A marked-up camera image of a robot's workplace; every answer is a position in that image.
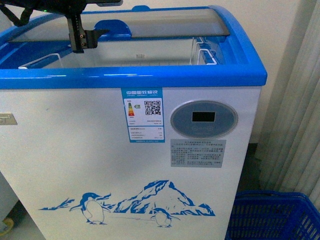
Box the grey instruction sticker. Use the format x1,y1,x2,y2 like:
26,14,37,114
170,139,227,168

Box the blue energy label sticker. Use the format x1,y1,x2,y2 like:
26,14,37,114
121,87,165,143

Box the silver brand badge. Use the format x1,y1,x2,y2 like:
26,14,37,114
0,112,18,126

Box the white blue chest freezer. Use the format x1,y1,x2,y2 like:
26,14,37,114
0,5,267,240

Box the blue plastic basket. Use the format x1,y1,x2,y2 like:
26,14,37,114
225,190,320,240

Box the white wire freezer basket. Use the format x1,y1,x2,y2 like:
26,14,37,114
18,37,219,69

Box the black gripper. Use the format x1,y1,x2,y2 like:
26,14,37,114
29,0,124,54

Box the oval grey control panel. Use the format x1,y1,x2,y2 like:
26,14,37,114
170,100,238,139

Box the white vertical blinds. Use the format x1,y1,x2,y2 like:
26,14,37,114
255,0,320,207

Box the blue lid handle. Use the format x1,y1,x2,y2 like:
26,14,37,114
94,19,132,41

